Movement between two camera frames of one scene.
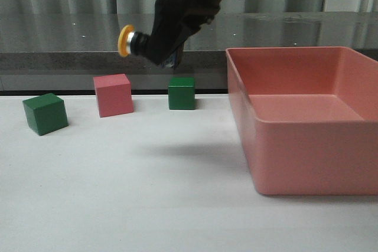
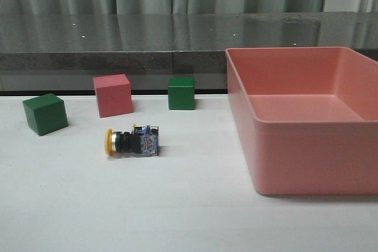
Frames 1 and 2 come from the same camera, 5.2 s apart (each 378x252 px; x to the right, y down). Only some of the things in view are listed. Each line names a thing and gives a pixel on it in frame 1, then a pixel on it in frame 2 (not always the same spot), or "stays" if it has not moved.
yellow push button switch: [132, 42] -> [143, 139]
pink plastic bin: [310, 116] stays
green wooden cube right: [182, 93] stays
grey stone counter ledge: [87, 43] stays
